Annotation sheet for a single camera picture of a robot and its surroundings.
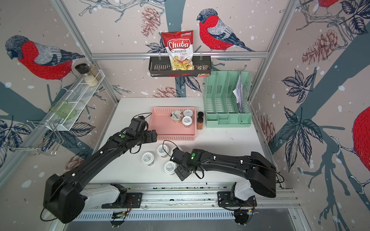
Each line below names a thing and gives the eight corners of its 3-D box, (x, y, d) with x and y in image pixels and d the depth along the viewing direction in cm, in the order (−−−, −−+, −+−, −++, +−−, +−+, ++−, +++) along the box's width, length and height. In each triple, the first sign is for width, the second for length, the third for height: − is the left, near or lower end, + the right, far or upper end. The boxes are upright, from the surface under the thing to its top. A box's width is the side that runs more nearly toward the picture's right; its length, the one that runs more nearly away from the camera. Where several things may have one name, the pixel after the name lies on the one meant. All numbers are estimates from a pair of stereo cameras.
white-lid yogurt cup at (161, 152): (158, 158, 89) (156, 153, 84) (159, 149, 93) (157, 144, 88) (168, 158, 89) (167, 153, 84) (169, 149, 93) (168, 144, 88)
